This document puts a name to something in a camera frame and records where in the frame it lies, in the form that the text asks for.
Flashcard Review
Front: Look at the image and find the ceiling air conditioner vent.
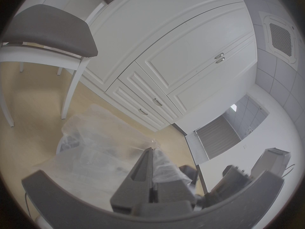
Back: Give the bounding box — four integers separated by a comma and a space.
258, 10, 299, 69

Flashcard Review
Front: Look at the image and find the black cable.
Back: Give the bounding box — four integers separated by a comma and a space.
24, 192, 33, 219

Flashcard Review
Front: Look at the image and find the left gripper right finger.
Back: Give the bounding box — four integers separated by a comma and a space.
152, 149, 194, 210

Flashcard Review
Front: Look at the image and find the white chair dark grey seat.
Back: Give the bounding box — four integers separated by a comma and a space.
0, 0, 131, 128

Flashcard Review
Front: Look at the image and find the clear plastic bag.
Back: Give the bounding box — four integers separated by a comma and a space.
32, 103, 193, 201

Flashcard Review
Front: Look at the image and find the white wardrobe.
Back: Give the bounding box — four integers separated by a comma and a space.
42, 0, 258, 132

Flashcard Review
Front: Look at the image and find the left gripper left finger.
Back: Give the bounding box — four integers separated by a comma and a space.
110, 147, 153, 212

